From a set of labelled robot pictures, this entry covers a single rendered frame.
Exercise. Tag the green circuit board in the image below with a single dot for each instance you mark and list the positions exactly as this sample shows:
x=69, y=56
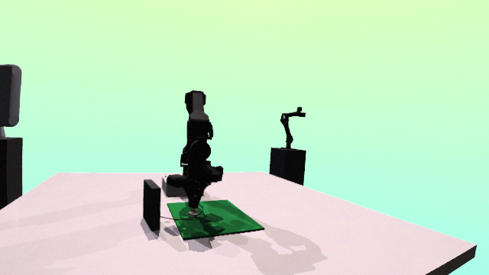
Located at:
x=219, y=217

